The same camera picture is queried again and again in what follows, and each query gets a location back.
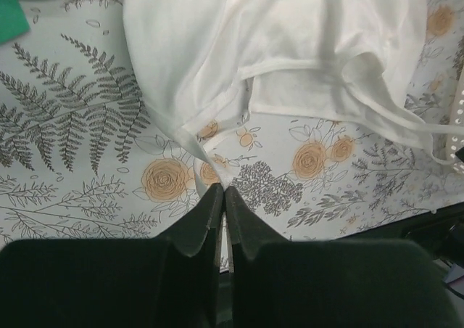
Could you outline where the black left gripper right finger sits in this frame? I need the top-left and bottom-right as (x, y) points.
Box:
(225, 187), (461, 327)

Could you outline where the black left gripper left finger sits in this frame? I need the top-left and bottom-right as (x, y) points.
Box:
(1, 184), (223, 327)

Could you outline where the white tank top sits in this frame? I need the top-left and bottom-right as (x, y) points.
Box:
(122, 0), (457, 194)

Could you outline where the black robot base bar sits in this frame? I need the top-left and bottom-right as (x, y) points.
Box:
(405, 203), (463, 268)

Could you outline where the green tank top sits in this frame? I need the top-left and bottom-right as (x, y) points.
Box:
(0, 0), (30, 44)

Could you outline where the floral fern patterned tablecloth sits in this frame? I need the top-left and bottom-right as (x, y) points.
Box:
(1, 0), (463, 244)

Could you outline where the white oval perforated basket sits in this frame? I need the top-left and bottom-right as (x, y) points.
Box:
(446, 83), (464, 174)

